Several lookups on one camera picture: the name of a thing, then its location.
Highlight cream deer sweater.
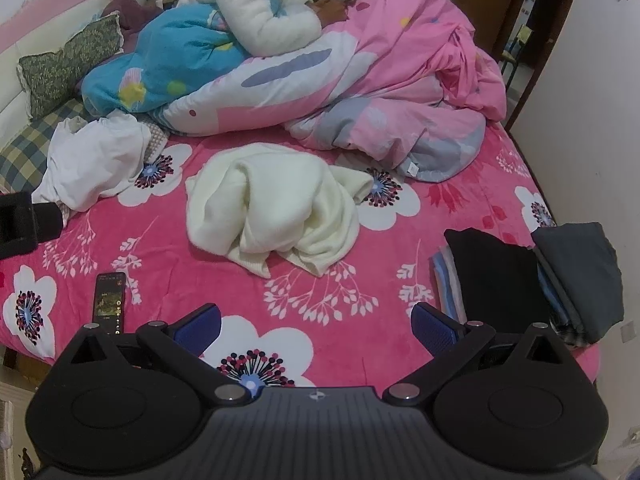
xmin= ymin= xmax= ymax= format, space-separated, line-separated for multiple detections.
xmin=186 ymin=143 xmax=373 ymax=278

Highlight striped folded clothes stack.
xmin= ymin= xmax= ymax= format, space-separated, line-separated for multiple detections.
xmin=432 ymin=246 xmax=468 ymax=324

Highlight plaid pillow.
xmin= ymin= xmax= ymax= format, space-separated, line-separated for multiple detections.
xmin=0 ymin=99 xmax=93 ymax=193

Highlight black smartphone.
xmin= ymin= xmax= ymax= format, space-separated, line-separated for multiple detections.
xmin=92 ymin=272 xmax=127 ymax=335

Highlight white crumpled garment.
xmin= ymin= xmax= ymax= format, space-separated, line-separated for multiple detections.
xmin=32 ymin=110 xmax=152 ymax=212

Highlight green patterned pillow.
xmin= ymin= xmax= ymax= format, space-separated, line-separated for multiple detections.
xmin=17 ymin=12 xmax=124 ymax=120

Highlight pink white headboard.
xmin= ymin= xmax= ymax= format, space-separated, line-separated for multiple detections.
xmin=0 ymin=0 xmax=112 ymax=145

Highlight beige knitted cloth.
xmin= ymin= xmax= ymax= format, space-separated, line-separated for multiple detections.
xmin=144 ymin=122 xmax=169 ymax=165

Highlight dark grey folded garment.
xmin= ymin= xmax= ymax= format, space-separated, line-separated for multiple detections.
xmin=532 ymin=222 xmax=625 ymax=347

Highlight blue floral blanket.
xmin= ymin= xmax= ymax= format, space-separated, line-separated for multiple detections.
xmin=80 ymin=3 xmax=250 ymax=116

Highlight pink patterned duvet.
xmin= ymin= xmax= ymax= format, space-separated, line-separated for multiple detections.
xmin=154 ymin=0 xmax=506 ymax=183

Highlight person in white jacket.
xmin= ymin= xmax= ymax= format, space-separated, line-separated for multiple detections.
xmin=178 ymin=0 xmax=348 ymax=58

